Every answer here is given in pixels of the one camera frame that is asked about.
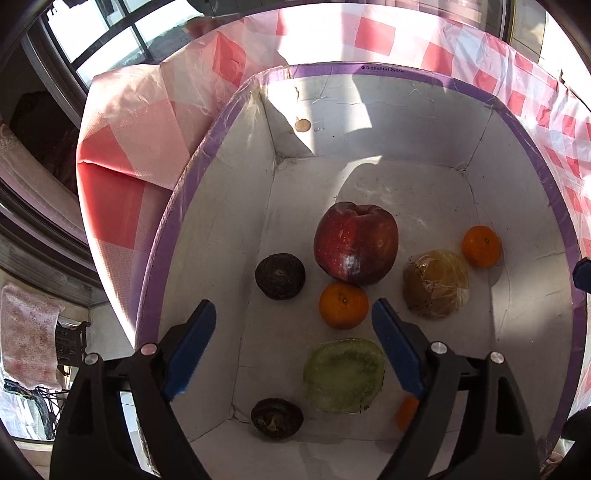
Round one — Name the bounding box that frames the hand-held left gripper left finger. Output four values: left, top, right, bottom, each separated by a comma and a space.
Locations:
49, 299, 218, 480

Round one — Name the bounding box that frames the black rack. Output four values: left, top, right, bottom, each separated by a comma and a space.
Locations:
54, 320, 91, 371

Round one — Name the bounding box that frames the dark brown round fruit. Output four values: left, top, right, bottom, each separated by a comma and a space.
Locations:
255, 253, 306, 301
250, 398, 304, 439

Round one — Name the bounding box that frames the large red apple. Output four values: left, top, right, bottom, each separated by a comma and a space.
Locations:
313, 202, 399, 287

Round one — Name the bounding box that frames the purple cardboard box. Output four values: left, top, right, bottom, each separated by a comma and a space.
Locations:
135, 62, 583, 480

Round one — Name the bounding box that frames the window with dark frame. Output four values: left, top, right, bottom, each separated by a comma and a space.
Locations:
25, 0, 211, 100

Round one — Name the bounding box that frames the pink floral cloth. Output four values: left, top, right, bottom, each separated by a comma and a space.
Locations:
0, 282, 66, 389

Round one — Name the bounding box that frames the red white checkered tablecloth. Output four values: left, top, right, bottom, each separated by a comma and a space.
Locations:
75, 0, 591, 416

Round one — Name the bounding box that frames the plastic-wrapped green fruit half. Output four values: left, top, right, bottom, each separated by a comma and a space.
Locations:
303, 338, 386, 414

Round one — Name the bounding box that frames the small orange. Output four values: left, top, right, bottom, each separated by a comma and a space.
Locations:
396, 396, 420, 432
319, 282, 369, 330
462, 225, 502, 269

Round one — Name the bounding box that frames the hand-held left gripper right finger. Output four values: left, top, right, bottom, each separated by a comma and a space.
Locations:
371, 298, 542, 480

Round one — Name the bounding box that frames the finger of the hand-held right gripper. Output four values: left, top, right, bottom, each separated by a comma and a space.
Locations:
573, 258, 591, 293
560, 406, 591, 457

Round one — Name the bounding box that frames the plastic-wrapped yellow-green fruit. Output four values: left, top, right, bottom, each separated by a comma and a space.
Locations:
403, 250, 471, 319

